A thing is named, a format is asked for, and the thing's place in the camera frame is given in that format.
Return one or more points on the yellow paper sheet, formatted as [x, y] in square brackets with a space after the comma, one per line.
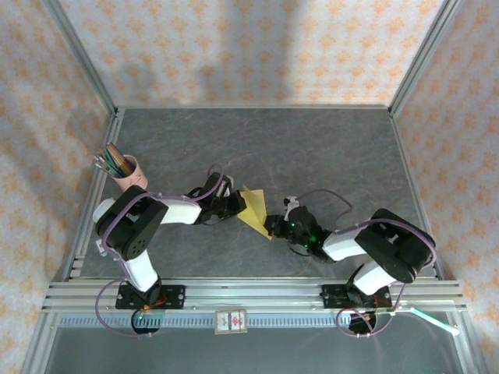
[253, 210]

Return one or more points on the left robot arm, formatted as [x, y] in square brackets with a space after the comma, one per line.
[179, 212]

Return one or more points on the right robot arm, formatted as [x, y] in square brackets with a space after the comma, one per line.
[343, 245]

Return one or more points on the pink cup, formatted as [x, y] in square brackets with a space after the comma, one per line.
[132, 179]

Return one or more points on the small framed label card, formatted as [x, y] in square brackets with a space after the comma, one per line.
[231, 321]

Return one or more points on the brown rolled stick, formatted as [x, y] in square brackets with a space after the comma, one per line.
[125, 165]

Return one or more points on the pink rolled stick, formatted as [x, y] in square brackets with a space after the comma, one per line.
[117, 154]

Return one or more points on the green rolled stick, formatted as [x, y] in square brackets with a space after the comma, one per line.
[111, 163]

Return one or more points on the small white red-marked tag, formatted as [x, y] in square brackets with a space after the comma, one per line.
[100, 248]

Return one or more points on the white rolled stick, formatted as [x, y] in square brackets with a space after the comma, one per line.
[100, 165]

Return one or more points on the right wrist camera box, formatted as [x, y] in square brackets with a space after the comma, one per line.
[290, 203]

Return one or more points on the wide aluminium mounting rail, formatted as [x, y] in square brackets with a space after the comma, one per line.
[253, 294]

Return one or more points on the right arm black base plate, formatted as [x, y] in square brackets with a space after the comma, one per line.
[331, 296]

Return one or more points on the thin aluminium table rail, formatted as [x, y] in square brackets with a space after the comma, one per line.
[253, 106]

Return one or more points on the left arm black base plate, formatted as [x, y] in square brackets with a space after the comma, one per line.
[175, 297]

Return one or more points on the long aluminium side rail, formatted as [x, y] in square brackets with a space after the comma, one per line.
[91, 195]
[417, 187]

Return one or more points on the aluminium frame post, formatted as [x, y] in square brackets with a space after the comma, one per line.
[82, 58]
[425, 58]

